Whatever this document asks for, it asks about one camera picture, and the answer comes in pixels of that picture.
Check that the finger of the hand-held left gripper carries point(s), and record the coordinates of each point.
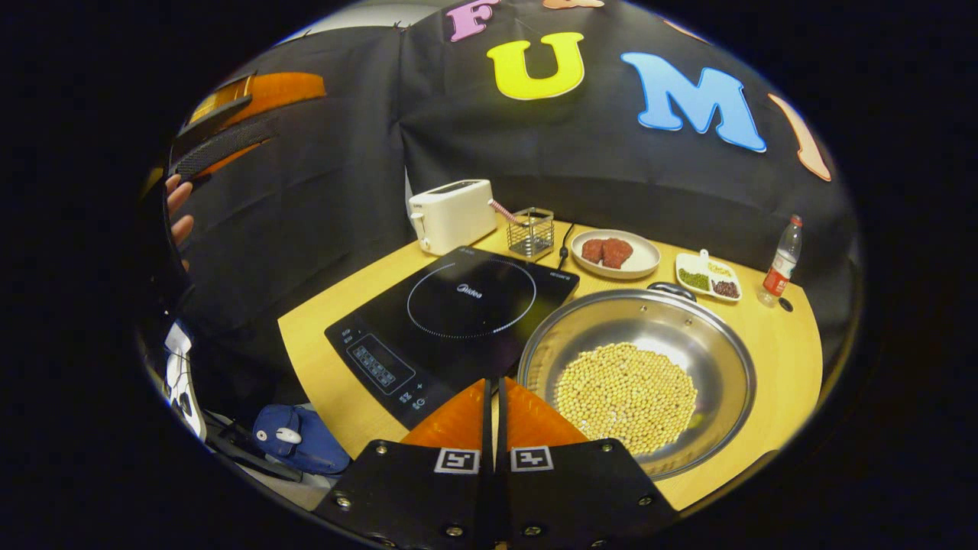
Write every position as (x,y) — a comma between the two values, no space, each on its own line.
(275,88)
(229,141)

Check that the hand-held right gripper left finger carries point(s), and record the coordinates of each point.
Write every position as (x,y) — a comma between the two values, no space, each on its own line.
(405,489)

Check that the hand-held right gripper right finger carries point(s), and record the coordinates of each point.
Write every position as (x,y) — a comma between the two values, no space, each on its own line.
(573,489)

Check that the black induction cooktop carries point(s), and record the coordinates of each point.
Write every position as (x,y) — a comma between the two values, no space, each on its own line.
(458,336)

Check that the white black patterned item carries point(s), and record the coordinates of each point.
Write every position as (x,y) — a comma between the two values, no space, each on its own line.
(183,382)

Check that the pile of yellow soybeans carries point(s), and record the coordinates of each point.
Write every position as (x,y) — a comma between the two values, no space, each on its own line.
(626,397)

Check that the blue bag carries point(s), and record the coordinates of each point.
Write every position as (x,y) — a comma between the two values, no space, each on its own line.
(306,447)

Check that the black backdrop cloth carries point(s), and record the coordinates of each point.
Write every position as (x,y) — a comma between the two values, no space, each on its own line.
(344,176)

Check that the white toaster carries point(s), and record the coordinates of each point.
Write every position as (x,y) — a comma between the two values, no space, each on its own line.
(454,214)

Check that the red meat slice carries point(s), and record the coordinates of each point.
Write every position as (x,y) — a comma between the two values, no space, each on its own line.
(617,252)
(593,250)

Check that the white round plate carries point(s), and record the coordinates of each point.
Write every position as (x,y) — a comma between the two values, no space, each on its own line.
(646,256)

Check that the white divided bean dish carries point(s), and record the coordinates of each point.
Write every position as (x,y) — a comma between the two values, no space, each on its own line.
(707,273)

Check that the pink striped straw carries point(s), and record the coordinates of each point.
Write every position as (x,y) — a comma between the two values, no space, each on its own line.
(503,210)

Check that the clear plastic water bottle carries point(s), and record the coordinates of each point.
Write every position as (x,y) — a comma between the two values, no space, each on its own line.
(781,263)

